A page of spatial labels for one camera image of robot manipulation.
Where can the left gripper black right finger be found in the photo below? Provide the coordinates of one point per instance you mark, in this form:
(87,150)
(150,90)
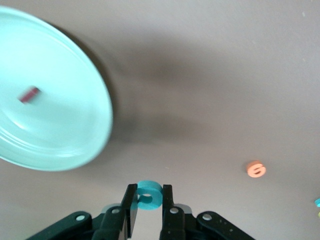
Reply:
(167,200)

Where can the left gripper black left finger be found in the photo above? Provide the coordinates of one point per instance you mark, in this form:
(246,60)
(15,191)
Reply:
(130,200)

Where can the teal foam letter c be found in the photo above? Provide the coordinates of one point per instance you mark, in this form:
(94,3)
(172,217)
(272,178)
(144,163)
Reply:
(150,186)

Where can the orange foam letter e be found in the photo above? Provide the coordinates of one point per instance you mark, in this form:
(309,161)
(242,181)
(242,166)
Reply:
(250,172)

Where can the dark red foam letter l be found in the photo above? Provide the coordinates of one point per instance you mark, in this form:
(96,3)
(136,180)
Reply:
(28,95)

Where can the brown table cover sheet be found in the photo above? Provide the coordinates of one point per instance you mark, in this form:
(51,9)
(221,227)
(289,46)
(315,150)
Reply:
(200,100)

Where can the green round plate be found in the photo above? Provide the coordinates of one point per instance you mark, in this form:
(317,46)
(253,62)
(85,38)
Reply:
(62,112)

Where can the teal foam letter p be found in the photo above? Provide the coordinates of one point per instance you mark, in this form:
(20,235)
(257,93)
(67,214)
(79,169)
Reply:
(318,202)

